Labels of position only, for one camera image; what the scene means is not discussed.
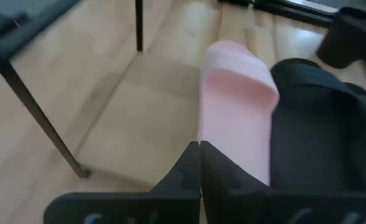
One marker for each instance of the pink slide sandal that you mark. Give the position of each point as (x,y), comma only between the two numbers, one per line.
(236,124)

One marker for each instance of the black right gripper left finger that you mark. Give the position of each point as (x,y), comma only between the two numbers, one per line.
(170,205)

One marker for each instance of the wooden shelf with black frame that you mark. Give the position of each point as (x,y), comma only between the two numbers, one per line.
(145,124)

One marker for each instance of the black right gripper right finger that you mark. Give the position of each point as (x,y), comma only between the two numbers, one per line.
(232,202)

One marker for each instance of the black plant pot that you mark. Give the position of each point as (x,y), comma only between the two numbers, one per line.
(348,37)

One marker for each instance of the black slide sandal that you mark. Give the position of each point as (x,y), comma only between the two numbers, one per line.
(320,133)

